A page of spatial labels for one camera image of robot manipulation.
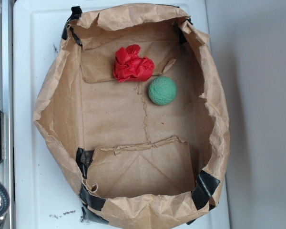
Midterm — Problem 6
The white plastic tray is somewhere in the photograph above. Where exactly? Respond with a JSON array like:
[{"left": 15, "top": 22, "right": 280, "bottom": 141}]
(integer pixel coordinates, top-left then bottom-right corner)
[{"left": 12, "top": 0, "right": 231, "bottom": 229}]

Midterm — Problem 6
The brown paper bag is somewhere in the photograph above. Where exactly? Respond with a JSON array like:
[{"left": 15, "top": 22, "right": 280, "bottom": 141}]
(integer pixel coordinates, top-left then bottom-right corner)
[{"left": 33, "top": 3, "right": 230, "bottom": 229}]

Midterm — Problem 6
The red paper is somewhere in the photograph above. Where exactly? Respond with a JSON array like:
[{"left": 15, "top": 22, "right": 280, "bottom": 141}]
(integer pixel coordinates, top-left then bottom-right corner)
[{"left": 113, "top": 44, "right": 155, "bottom": 83}]

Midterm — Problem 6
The green dimpled ball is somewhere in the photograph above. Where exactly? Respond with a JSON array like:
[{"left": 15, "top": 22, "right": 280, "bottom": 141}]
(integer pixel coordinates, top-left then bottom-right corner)
[{"left": 148, "top": 76, "right": 177, "bottom": 105}]

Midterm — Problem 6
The aluminium frame rail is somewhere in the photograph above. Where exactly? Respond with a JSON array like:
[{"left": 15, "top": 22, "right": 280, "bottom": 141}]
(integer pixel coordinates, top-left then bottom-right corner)
[{"left": 0, "top": 0, "right": 16, "bottom": 229}]

